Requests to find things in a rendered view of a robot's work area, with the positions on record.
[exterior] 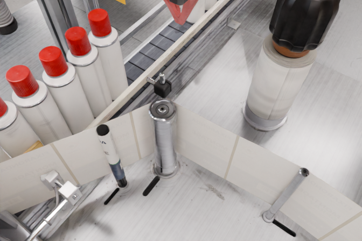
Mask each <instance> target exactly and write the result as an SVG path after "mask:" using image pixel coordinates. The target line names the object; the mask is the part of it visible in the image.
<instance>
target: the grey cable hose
mask: <svg viewBox="0 0 362 241"><path fill-rule="evenodd" d="M17 28H18V25H17V21H16V19H15V17H14V16H13V15H12V14H11V12H10V10H9V8H8V6H7V4H6V2H5V0H0V34H1V35H8V34H12V33H14V32H15V31H16V30H17Z"/></svg>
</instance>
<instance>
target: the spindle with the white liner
mask: <svg viewBox="0 0 362 241"><path fill-rule="evenodd" d="M339 3H340V0H277V1H276V4H275V8H274V11H273V15H272V17H271V21H270V24H269V30H270V32H271V34H269V35H268V36H267V37H266V38H265V39H264V41H263V44H262V48H261V52H260V55H259V58H258V61H257V65H256V69H255V71H254V75H253V79H252V82H251V85H250V88H249V92H248V94H247V96H246V100H245V102H244V104H243V108H242V111H243V115H244V117H245V119H246V120H247V122H248V123H249V124H251V125H252V126H254V127H256V128H258V129H261V130H275V129H277V128H279V127H281V126H282V125H283V124H284V122H285V121H286V119H287V115H288V113H289V111H290V108H291V106H292V104H293V102H294V100H295V97H296V95H297V94H298V92H299V90H300V88H301V86H302V84H303V82H304V80H305V78H306V76H307V75H308V72H309V70H310V68H311V66H312V64H313V63H314V61H315V60H316V57H317V50H316V48H317V47H319V46H320V45H321V44H322V42H323V41H324V39H325V37H326V35H327V33H328V31H329V29H330V27H331V25H332V23H333V21H334V19H335V17H336V15H337V13H338V10H339Z"/></svg>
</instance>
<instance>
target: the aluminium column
mask: <svg viewBox="0 0 362 241"><path fill-rule="evenodd" d="M37 2H38V5H39V7H40V9H41V12H42V14H43V16H44V19H45V21H46V23H47V26H48V28H49V31H50V33H51V35H52V38H53V40H54V42H55V45H56V46H57V47H58V48H60V49H61V51H62V54H63V56H64V58H65V61H66V62H68V61H67V58H66V55H67V52H68V50H69V46H68V44H67V41H66V38H65V33H66V31H67V30H68V28H67V25H66V22H65V20H64V17H63V14H62V12H61V8H60V5H59V2H58V0H37ZM61 3H62V6H63V8H64V12H65V15H66V19H67V22H68V25H69V28H71V27H75V26H79V23H78V20H77V18H76V15H75V12H74V8H73V5H72V2H71V0H61Z"/></svg>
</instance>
